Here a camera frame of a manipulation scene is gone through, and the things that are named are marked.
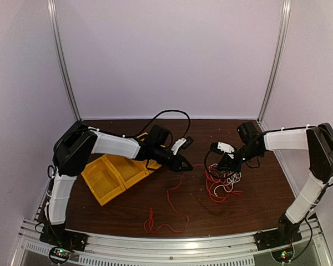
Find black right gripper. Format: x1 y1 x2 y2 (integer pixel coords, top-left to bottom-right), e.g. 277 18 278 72
217 144 262 173

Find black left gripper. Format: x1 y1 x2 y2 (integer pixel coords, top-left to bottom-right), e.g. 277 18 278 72
152 145 193 172

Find thin red cable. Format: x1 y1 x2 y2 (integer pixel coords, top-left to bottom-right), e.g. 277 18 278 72
143 163 205 234

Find thick red cable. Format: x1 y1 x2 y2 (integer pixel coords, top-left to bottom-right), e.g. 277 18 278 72
204 163 244 203

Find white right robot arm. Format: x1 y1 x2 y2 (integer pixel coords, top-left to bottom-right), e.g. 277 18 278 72
210 122 333 245

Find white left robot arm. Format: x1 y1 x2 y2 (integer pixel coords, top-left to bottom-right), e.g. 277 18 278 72
45 121 193 246

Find yellow middle bin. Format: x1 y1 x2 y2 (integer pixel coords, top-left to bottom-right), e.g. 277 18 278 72
103 155 153 189

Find yellow bin near front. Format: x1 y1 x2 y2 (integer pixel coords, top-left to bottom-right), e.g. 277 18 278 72
81 156 126 206

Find right controller board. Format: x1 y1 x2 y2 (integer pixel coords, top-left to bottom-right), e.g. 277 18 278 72
271 248 294 263

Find controller board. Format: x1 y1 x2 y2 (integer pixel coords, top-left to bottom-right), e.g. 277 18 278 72
271 248 294 263
48 247 72 264

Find left controller board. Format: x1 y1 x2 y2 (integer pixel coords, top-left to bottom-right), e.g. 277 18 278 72
48 247 72 264

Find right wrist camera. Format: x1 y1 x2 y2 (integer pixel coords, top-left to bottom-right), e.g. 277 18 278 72
210 142 235 156

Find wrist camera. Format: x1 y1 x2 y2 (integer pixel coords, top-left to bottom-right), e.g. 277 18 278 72
171 136 194 155
210 142 235 156

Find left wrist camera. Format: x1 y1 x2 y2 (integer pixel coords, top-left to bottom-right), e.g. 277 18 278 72
171 136 194 155

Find black right camera cable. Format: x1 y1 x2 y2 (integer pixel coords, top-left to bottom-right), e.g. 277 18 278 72
204 149 220 181

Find black camera cable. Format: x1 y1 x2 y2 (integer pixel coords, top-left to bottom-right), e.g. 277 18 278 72
133 110 191 142
204 149 220 181

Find black left camera cable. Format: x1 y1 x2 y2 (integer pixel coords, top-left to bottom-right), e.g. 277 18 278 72
133 110 191 142

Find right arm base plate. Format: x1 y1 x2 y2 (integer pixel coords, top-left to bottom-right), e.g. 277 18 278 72
254 229 302 250

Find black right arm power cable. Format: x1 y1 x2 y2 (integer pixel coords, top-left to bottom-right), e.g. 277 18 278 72
288 216 315 263

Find aluminium front rail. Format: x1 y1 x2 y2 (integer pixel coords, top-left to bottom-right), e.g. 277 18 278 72
8 218 333 265

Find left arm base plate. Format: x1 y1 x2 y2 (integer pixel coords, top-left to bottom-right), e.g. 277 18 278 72
39 224 88 252

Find aluminium corner post right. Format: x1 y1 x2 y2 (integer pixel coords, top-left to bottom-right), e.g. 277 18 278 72
257 0 291 124

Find aluminium corner post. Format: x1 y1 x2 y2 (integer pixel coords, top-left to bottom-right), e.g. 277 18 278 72
257 0 291 124
47 0 82 121

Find aluminium corner post left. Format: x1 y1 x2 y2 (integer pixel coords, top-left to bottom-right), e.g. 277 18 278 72
47 0 82 121

